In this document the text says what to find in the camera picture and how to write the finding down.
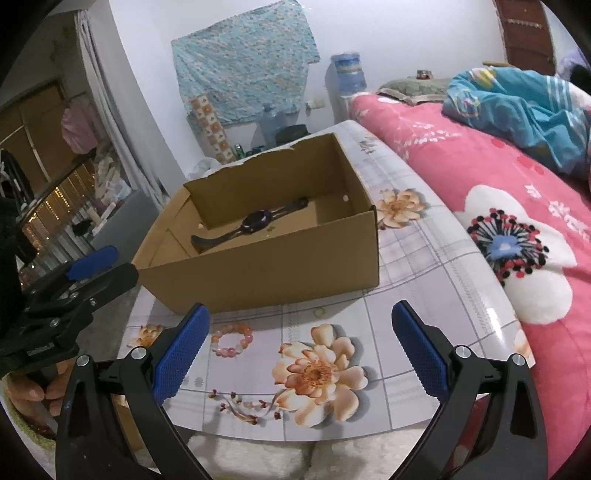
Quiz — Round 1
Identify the white curtain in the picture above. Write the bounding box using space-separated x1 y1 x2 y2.
76 0 171 208

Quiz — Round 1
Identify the person's left hand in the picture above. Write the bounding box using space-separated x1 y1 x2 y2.
7 360 70 418

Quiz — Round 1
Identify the metal railing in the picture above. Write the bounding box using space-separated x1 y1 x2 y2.
14 161 102 278

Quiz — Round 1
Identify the pink hanging garment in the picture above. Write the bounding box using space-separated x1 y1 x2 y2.
61 95 105 155

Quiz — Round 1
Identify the black round container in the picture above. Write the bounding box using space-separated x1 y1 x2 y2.
274 124 309 143

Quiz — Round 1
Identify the white plastic bag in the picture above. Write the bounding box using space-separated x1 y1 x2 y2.
186 157 229 181

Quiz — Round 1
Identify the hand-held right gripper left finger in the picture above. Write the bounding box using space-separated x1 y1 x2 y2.
54 302 212 480

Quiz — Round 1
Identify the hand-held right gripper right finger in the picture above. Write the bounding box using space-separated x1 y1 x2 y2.
392 300 548 480

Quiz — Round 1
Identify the brown door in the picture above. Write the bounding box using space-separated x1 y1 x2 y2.
493 0 561 77

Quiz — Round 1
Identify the purple pillow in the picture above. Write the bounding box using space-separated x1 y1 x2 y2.
556 46 591 88

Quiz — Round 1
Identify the clear large water bottle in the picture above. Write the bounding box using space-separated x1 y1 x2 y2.
256 104 289 148

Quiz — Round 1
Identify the pink bead bracelet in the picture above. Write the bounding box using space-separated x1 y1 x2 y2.
211 323 254 357

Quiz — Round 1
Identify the blue water jug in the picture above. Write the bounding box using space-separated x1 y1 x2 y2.
330 52 368 95

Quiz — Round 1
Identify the pale clutter pile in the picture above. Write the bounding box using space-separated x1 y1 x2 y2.
88 152 134 222

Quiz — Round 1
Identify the purple smartwatch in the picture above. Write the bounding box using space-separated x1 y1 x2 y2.
191 197 309 253

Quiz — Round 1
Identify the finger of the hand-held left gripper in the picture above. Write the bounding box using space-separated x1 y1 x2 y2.
28 263 139 319
28 246 118 296

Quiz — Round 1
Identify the brown cardboard box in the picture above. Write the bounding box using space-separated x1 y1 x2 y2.
131 131 380 315

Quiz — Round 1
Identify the olive green pillow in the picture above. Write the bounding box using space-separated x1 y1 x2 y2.
376 76 455 104

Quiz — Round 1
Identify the black hanging garment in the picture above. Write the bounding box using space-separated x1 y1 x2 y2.
0 148 28 199

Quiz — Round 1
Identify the grey cabinet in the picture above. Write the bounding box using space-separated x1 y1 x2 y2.
90 189 160 266

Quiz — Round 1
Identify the blue patterned quilt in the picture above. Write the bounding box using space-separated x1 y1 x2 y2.
442 67 591 174

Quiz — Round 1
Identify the brown wardrobe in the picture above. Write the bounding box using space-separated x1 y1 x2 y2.
0 80 70 195

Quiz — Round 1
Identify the pink floral blanket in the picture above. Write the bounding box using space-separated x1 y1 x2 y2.
347 90 591 480

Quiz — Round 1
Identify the teal floral hanging cloth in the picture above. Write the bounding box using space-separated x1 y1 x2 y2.
171 0 321 164

